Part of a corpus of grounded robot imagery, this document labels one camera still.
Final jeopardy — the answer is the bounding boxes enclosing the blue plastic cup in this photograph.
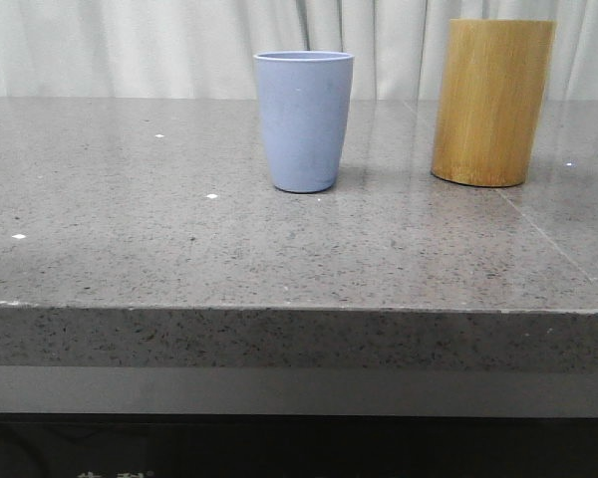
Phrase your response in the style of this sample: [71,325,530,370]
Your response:
[254,51,354,193]

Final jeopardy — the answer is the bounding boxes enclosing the bamboo cylindrical holder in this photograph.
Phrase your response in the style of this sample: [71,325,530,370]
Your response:
[431,19,556,187]

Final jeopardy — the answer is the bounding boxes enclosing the white curtain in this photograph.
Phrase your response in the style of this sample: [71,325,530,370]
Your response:
[0,1,598,101]

